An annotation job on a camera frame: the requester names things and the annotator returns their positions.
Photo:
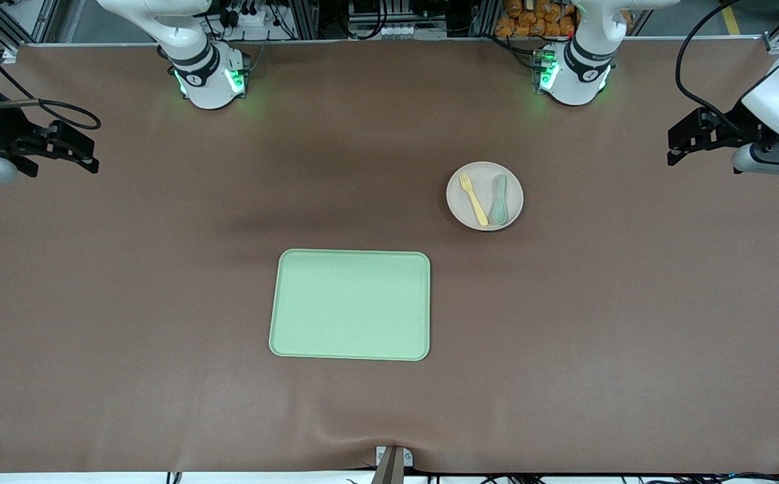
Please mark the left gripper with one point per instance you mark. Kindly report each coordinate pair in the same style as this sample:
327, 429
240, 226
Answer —
736, 130

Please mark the grey-green plastic spoon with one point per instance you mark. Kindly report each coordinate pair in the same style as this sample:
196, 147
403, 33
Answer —
499, 208

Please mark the yellow plastic fork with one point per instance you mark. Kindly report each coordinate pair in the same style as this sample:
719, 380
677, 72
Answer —
474, 202

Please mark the beige round plate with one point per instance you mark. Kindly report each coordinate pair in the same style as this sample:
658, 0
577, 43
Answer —
463, 212

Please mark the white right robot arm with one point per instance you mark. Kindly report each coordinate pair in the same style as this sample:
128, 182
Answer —
204, 81

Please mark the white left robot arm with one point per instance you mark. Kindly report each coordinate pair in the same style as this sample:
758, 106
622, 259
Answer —
581, 74

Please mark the brown table cover sheet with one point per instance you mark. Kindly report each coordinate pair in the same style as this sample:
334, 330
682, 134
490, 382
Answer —
160, 269

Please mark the orange round food pile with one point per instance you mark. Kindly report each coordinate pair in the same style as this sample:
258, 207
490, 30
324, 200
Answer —
530, 20

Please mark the white power strip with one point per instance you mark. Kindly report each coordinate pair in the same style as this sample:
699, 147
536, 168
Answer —
248, 17

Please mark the light green rectangular tray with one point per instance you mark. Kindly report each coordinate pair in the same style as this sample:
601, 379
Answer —
349, 306

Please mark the metal table edge bracket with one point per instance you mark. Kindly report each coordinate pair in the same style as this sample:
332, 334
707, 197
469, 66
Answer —
392, 460

